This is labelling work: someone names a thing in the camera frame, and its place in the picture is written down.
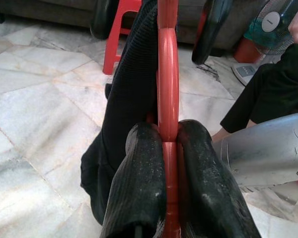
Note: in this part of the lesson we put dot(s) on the red plastic hanger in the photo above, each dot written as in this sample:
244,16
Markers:
167,74

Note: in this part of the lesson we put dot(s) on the teal standing fan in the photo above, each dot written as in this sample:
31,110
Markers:
270,22

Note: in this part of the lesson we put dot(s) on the black printed clothes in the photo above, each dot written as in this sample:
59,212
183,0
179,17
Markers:
129,86

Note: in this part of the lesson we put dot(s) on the red plastic bucket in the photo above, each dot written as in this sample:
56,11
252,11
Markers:
245,50

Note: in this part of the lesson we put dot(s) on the dark grey-brown sofa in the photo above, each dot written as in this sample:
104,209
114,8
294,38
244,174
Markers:
52,12

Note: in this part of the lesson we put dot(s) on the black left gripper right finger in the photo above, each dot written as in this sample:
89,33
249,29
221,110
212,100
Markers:
208,193

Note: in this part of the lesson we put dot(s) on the red plastic stool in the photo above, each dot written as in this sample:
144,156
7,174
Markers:
114,49

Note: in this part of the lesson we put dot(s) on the person leg black trousers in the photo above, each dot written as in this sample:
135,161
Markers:
275,91

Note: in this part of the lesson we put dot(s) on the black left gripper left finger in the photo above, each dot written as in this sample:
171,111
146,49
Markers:
136,188

